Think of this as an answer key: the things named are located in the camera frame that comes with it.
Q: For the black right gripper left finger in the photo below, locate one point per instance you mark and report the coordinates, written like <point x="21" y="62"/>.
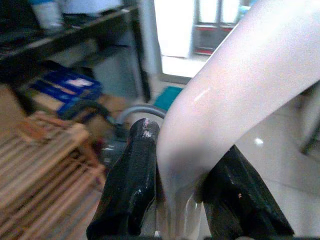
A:
<point x="135" y="170"/>

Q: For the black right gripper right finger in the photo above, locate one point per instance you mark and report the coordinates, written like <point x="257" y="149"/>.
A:
<point x="237" y="195"/>

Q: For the teal floor mat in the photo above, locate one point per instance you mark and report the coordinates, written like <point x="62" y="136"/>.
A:
<point x="167" y="96"/>

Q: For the wooden slatted crate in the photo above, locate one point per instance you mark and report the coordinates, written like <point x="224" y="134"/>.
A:
<point x="42" y="162"/>

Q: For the blue printed box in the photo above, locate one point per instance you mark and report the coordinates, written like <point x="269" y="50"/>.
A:
<point x="72" y="87"/>

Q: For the black metal shelf rack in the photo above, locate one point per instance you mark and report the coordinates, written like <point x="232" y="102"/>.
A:
<point x="82" y="32"/>

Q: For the window with red bars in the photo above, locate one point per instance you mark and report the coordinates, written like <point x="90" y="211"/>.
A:
<point x="215" y="27"/>

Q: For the white plastic container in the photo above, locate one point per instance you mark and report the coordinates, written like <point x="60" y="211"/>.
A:
<point x="47" y="13"/>

